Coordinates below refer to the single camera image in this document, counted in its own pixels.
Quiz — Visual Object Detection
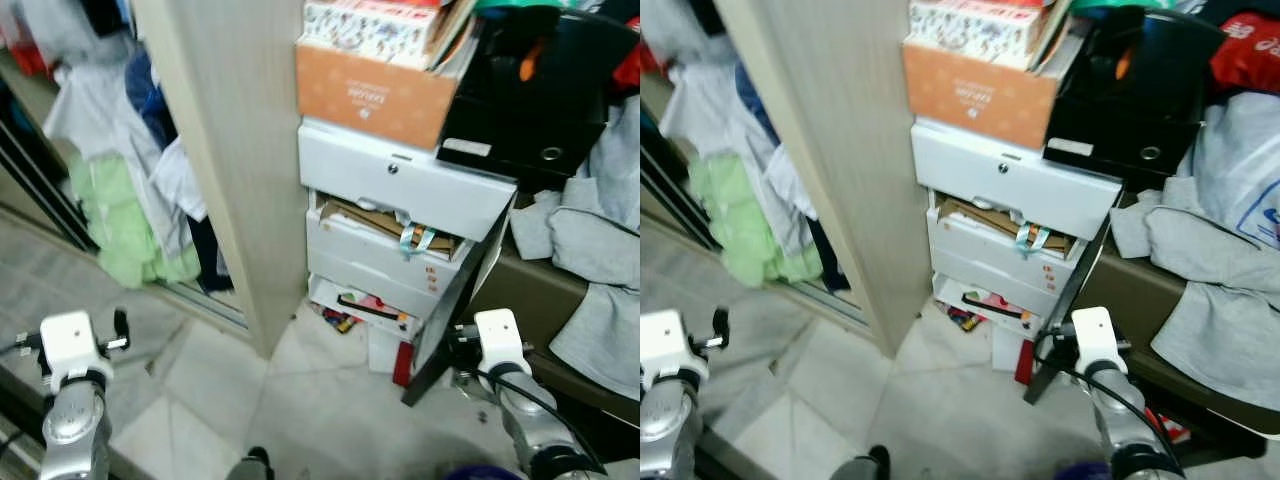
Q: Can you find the orange cardboard box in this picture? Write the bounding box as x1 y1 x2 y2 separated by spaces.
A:
902 40 1063 151
294 44 463 153

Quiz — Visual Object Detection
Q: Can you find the black sliding door track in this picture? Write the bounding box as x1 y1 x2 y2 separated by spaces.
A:
0 85 101 253
640 100 723 253

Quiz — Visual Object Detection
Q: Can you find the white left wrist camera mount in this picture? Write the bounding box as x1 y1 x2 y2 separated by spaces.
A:
38 311 111 393
640 309 709 391

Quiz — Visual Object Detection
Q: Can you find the light green garment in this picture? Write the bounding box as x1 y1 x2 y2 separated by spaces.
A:
688 152 823 289
66 155 203 291

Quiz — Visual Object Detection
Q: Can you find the black glossy appliance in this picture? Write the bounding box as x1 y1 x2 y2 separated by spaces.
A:
436 8 641 183
1042 8 1229 193

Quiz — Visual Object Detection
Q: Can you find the grey cloth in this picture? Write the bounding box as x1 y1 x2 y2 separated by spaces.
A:
1108 190 1280 413
508 180 641 403

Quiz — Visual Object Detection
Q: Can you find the brown table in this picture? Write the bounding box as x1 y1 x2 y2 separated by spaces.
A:
1070 235 1280 441
465 235 641 431

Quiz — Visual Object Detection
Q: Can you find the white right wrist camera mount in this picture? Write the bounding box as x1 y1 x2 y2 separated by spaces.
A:
1070 306 1119 369
472 309 528 373

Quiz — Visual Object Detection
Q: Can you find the teal ribbon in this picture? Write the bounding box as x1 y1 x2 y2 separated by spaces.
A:
1015 222 1053 259
398 222 438 259

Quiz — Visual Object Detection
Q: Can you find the white grey hanging garment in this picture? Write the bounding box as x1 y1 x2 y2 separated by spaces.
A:
42 40 209 263
660 40 823 259

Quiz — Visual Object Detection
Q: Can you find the white drawer unit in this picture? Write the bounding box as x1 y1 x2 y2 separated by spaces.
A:
304 190 473 336
925 190 1086 336

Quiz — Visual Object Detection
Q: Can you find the white red printed box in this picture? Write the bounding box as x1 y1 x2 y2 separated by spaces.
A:
908 0 1061 73
300 0 453 73

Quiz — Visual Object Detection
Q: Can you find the brown cardboard sheet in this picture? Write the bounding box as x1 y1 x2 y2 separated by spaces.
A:
318 198 463 253
940 198 1079 251

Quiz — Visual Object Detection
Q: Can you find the red bag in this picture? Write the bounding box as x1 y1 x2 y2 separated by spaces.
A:
1208 10 1280 96
610 38 641 93

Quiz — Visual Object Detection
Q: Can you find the grey robot left foot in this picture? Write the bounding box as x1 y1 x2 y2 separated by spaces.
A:
224 446 274 480
830 445 893 480

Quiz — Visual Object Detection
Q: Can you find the black leaning panel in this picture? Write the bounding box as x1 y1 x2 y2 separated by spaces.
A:
401 195 518 408
1022 195 1116 406

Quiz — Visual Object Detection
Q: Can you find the dark blue garment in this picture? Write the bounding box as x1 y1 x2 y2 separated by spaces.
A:
735 60 791 151
125 45 183 153

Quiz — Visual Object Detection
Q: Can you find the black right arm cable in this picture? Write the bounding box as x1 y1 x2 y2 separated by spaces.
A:
462 365 606 476
1030 335 1186 476

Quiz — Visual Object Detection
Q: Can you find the light wooden wardrobe panel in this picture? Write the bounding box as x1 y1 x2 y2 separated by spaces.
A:
715 0 938 358
130 0 313 358

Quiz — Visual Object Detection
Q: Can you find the green lid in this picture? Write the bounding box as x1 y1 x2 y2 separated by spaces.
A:
1070 0 1176 17
474 0 567 17

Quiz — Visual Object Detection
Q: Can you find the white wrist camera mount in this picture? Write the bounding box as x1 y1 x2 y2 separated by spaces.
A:
472 309 528 373
1070 306 1119 369
640 309 709 391
38 311 111 393

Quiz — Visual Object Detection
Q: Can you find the small white box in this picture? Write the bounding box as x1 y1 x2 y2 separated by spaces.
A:
366 322 403 375
990 322 1023 373

